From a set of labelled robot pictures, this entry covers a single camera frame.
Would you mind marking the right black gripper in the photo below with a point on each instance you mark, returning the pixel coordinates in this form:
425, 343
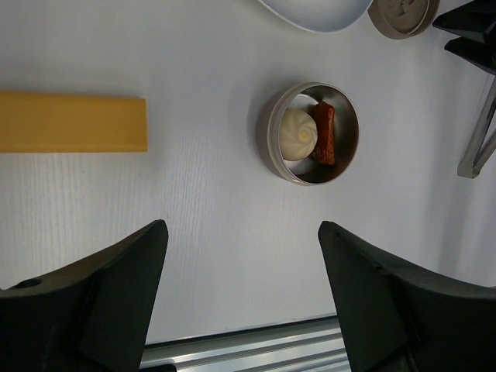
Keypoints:
473, 24

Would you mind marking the aluminium front rail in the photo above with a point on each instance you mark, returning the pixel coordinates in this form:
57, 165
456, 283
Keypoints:
310, 345

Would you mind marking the white oval plate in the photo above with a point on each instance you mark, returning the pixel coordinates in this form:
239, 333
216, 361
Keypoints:
319, 16

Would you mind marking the yellow wooden block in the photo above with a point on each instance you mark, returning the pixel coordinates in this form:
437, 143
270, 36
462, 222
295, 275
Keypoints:
60, 123

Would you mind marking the round metal lunch box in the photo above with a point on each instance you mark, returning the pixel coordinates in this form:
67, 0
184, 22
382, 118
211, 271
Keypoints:
305, 97

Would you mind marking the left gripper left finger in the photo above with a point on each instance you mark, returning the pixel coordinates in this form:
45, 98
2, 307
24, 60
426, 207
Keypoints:
91, 315

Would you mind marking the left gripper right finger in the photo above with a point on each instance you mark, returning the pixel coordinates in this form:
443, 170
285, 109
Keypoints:
397, 316

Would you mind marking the metal tongs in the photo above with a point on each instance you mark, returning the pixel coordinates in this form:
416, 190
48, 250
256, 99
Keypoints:
479, 149

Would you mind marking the orange sausage toy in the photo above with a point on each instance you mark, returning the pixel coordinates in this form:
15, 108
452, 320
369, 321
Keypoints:
324, 117

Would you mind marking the beige bun toy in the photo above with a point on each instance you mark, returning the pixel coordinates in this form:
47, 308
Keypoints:
297, 135

